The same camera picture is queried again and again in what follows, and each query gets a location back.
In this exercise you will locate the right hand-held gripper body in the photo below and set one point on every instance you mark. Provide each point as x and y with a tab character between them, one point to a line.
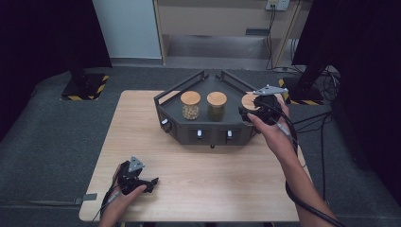
268	107

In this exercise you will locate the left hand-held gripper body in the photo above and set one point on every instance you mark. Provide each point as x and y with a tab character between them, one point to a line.
130	178

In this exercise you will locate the glass jar with dark contents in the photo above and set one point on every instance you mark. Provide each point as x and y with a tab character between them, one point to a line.
249	101

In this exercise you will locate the glass jar with green contents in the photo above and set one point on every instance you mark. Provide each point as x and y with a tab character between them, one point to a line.
216	105

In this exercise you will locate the black corner storage rack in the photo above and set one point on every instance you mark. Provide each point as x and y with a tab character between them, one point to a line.
205	132

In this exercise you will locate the glass jar with pale nuts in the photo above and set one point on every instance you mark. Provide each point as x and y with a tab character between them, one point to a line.
190	105

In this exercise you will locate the person's right hand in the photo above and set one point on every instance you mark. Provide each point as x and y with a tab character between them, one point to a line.
277	137

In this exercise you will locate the person's left hand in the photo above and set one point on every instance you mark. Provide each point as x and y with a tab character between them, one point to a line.
115	209

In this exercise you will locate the striped black stand base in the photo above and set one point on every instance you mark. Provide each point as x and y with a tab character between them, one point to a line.
83	91
304	97

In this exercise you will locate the grey tape strip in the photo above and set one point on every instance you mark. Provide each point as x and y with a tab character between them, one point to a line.
86	197

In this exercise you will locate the black stand column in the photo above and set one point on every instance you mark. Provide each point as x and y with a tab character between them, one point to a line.
78	72
310	77

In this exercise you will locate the black curtain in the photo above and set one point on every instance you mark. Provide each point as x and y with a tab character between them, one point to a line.
365	63
38	38

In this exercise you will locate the white panel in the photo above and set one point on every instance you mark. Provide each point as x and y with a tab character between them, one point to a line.
129	28

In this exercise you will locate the white wall power outlet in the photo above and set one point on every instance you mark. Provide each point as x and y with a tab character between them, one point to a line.
277	4

